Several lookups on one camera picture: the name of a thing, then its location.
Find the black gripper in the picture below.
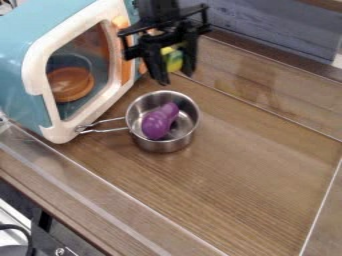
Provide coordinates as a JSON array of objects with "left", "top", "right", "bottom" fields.
[{"left": 118, "top": 0, "right": 210, "bottom": 86}]

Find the yellow toy banana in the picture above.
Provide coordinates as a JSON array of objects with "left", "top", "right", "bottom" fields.
[{"left": 161, "top": 44, "right": 184, "bottom": 73}]

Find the silver metal pot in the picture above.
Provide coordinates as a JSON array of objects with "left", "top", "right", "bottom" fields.
[{"left": 75, "top": 90, "right": 201, "bottom": 153}]

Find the purple toy eggplant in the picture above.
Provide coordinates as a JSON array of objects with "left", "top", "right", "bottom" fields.
[{"left": 142, "top": 102, "right": 180, "bottom": 140}]

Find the blue toy microwave oven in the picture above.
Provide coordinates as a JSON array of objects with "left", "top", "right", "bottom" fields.
[{"left": 0, "top": 0, "right": 148, "bottom": 144}]

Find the black cable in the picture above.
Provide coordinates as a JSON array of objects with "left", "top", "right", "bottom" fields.
[{"left": 0, "top": 223, "right": 37, "bottom": 256}]

